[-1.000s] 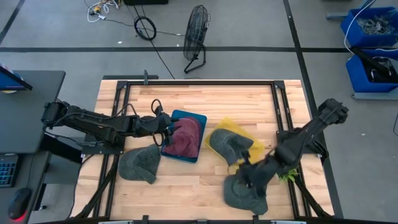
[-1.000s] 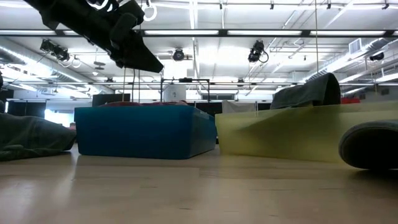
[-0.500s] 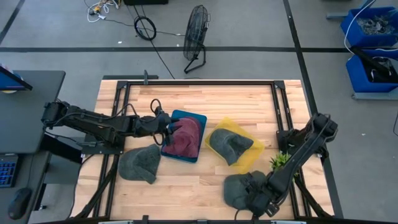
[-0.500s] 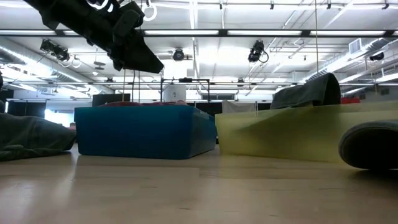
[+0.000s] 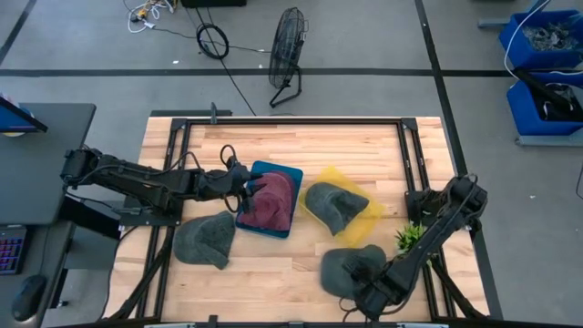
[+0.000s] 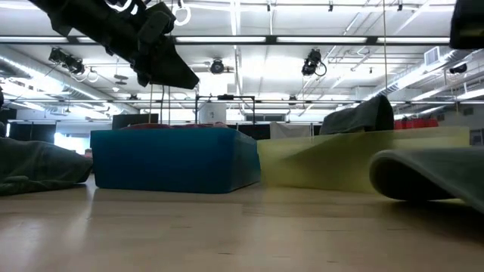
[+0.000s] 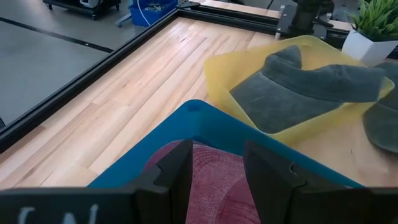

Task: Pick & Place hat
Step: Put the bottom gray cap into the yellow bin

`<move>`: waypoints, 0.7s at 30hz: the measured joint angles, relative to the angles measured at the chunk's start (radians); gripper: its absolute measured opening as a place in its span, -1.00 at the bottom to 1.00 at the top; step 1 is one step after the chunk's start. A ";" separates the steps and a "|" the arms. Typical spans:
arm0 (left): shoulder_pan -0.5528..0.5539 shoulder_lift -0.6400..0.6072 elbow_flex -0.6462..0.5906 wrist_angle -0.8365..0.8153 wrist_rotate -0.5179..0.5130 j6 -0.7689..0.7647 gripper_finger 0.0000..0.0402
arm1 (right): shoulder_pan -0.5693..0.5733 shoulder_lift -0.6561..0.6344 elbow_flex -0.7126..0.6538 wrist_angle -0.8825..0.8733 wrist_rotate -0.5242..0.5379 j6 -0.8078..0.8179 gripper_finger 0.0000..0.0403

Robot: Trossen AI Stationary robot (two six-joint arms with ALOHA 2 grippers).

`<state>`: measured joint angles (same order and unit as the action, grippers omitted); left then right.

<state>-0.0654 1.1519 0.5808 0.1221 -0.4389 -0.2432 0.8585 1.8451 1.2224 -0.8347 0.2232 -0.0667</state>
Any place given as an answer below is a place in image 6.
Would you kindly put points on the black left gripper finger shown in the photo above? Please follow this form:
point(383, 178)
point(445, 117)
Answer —
point(174, 72)
point(141, 77)

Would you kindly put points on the maroon knit hat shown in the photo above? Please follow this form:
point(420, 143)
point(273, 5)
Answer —
point(151, 125)

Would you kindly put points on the dark green knit hat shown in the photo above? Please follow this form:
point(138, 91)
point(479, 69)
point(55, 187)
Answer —
point(38, 166)
point(359, 117)

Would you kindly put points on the grey felt brimmed hat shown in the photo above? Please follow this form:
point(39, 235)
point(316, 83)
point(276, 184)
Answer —
point(453, 166)

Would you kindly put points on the black monitor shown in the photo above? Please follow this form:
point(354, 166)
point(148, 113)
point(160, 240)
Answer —
point(134, 121)

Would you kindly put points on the blue plastic bin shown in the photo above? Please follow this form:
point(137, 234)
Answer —
point(174, 162)

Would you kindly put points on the black crossbar with light strips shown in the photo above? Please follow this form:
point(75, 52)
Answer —
point(321, 39)

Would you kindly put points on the translucent yellow plastic bin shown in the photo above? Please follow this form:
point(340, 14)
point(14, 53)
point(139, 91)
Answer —
point(321, 166)

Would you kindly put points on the thin vertical rod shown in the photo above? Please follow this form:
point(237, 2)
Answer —
point(385, 56)

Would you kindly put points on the red storage boxes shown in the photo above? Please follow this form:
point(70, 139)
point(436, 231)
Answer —
point(416, 123)

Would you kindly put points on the round black ceiling camera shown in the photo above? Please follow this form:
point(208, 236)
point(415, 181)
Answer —
point(217, 67)

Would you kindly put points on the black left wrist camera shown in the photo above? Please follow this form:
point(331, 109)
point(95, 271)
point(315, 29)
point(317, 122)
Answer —
point(155, 24)

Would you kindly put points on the black horizontal frame rail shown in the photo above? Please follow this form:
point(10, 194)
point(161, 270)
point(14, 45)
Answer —
point(287, 101)

